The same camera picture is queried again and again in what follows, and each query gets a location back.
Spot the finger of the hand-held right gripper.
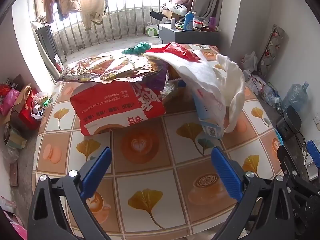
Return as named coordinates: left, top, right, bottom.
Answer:
left=306, top=140, right=320, bottom=168
left=276, top=144, right=304, bottom=188

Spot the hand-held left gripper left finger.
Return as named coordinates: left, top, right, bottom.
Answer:
left=27, top=146, right=113, bottom=240

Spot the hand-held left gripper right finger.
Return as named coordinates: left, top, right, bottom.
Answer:
left=211, top=146, right=303, bottom=240

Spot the blue plastic basket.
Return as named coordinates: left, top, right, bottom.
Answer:
left=274, top=129, right=285, bottom=146

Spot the purple wrapper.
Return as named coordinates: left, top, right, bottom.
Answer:
left=140, top=66, right=169, bottom=98

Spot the black rice cooker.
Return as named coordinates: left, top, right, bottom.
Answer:
left=276, top=105, right=303, bottom=140

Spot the blue white carton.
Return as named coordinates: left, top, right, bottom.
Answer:
left=192, top=90, right=225, bottom=140

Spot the patterned tablecloth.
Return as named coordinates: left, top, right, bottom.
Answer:
left=32, top=44, right=284, bottom=240

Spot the large clear water jug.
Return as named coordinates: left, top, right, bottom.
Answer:
left=281, top=81, right=309, bottom=110

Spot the large red printed packet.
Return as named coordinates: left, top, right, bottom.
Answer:
left=69, top=81, right=167, bottom=136

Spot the pile of packets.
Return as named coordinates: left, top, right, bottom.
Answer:
left=244, top=69, right=282, bottom=105

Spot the red brick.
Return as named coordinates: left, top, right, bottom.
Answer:
left=9, top=161, right=19, bottom=187

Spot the red gift bag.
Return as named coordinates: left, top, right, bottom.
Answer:
left=19, top=86, right=42, bottom=130

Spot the white plastic bag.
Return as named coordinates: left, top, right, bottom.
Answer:
left=144, top=49, right=246, bottom=133
left=241, top=51, right=258, bottom=72

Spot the shiny foil snack wrapper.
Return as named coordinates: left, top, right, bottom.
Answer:
left=51, top=54, right=168, bottom=83

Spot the patterned folded mat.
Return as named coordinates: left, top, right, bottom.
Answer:
left=257, top=24, right=285, bottom=75

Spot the pink plastic bag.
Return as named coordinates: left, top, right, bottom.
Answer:
left=0, top=89, right=20, bottom=117

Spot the green crumpled cloth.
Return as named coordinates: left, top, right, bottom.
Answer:
left=122, top=42, right=152, bottom=55

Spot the red plastic wrapper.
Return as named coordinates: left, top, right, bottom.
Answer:
left=147, top=42, right=202, bottom=62

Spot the grey cabinet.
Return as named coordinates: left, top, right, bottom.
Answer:
left=158, top=24, right=222, bottom=46

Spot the white green paper bag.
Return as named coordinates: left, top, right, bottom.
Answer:
left=146, top=21, right=159, bottom=37

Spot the blue detergent bottle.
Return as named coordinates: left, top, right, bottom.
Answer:
left=183, top=11, right=196, bottom=31

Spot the open cardboard box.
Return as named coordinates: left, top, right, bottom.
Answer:
left=161, top=4, right=188, bottom=20

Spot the brown hanging garment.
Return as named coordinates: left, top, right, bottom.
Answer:
left=41, top=0, right=63, bottom=24

